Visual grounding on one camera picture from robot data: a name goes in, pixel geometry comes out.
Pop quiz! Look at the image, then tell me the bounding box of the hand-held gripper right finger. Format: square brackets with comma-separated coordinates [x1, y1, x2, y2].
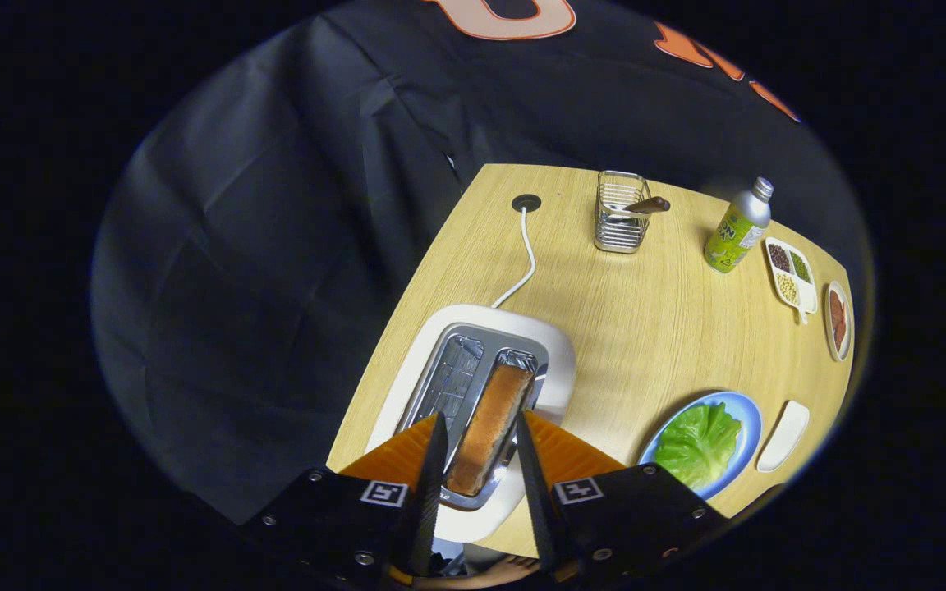
[514, 412, 728, 585]

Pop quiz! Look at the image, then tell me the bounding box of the wire utensil holder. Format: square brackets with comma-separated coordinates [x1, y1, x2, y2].
[594, 170, 651, 254]

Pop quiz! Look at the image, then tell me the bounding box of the blue plate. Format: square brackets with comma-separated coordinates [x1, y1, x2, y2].
[639, 391, 764, 500]

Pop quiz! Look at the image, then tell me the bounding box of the white oval meat plate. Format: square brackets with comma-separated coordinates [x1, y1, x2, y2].
[824, 281, 855, 363]

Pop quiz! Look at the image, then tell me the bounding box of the green label metal bottle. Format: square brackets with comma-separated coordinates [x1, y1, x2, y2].
[704, 176, 774, 274]

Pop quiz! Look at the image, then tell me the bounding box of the toasted bread slice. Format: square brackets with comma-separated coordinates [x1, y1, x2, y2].
[446, 364, 535, 497]

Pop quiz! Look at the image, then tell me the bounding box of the white shallow plate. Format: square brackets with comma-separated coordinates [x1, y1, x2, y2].
[756, 400, 811, 473]

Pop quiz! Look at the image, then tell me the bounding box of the green lettuce leaf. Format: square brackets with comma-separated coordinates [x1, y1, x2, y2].
[655, 402, 743, 492]

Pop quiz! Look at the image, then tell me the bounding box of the wooden handled utensil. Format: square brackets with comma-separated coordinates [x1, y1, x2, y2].
[608, 196, 672, 219]

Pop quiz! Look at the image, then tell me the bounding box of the white toaster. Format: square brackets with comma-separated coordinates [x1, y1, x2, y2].
[365, 305, 577, 544]

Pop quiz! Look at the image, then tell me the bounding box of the white toaster cable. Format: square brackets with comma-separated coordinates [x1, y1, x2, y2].
[491, 207, 537, 309]

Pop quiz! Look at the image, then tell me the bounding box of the white divided dish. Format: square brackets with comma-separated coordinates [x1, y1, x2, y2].
[764, 236, 819, 324]

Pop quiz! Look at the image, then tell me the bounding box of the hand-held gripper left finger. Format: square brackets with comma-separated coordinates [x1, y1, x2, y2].
[243, 412, 449, 588]

